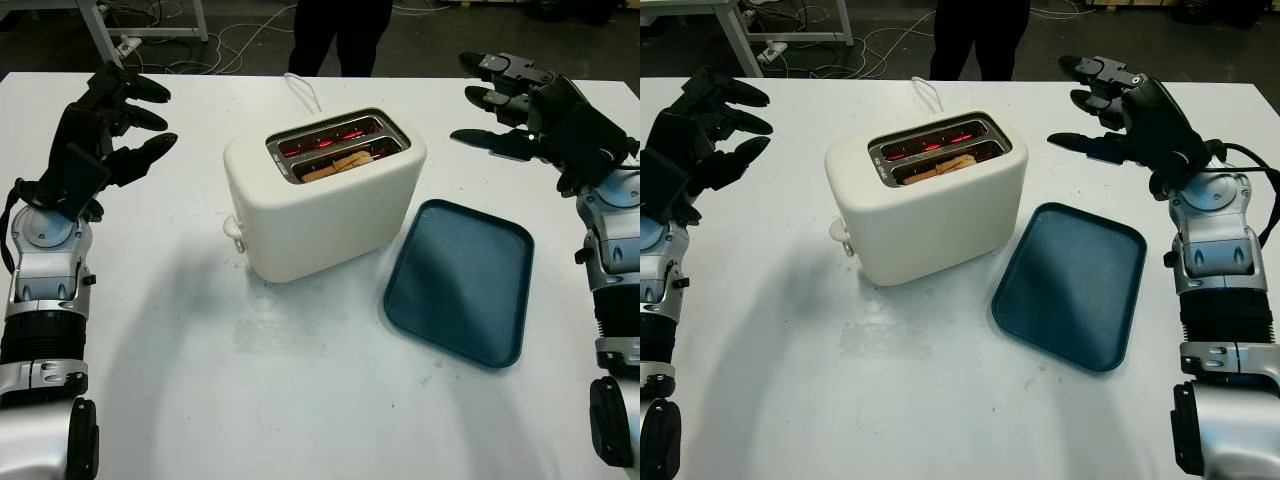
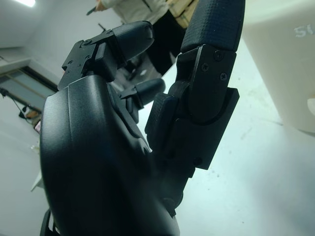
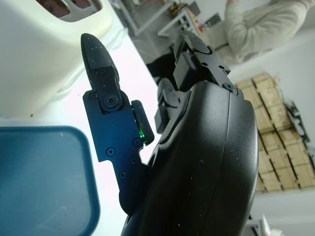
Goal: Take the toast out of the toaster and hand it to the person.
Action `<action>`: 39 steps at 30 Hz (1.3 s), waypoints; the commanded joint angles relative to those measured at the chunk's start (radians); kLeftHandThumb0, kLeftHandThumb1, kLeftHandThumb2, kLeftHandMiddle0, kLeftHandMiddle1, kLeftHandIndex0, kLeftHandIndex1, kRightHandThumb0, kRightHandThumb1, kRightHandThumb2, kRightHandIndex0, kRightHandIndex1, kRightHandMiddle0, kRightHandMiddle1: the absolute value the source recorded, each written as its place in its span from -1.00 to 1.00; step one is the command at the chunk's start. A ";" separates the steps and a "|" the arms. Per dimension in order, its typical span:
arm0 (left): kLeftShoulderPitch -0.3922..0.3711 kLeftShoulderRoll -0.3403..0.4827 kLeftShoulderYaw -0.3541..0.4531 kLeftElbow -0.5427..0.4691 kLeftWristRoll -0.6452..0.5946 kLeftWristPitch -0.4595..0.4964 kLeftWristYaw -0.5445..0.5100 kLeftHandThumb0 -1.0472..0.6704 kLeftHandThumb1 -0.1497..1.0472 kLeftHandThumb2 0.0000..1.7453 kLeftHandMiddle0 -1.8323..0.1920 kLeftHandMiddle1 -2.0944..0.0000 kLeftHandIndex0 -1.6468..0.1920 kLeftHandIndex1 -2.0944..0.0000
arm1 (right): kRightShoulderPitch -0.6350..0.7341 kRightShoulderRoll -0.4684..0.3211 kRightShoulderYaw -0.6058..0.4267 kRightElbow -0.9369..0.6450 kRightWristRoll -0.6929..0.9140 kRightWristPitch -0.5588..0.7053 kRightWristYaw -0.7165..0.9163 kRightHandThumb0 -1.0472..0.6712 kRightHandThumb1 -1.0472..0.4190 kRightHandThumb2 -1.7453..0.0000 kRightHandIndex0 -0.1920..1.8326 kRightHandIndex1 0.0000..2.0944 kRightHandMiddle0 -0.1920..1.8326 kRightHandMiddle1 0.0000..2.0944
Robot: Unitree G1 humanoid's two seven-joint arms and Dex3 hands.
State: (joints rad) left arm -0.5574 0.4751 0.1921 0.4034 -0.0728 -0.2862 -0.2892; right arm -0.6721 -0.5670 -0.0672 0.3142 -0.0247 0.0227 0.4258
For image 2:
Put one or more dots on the cream white toaster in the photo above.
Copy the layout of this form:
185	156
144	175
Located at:
283	73

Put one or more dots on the white office desk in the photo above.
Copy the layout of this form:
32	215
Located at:
37	180

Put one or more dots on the dark framed window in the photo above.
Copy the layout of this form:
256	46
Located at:
27	83

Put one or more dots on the person in beige jacket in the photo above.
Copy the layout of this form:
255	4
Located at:
137	9

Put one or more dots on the wooden pallet stack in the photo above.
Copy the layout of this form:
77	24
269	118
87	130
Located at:
180	12

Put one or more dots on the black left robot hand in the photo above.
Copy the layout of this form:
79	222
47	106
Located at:
93	152

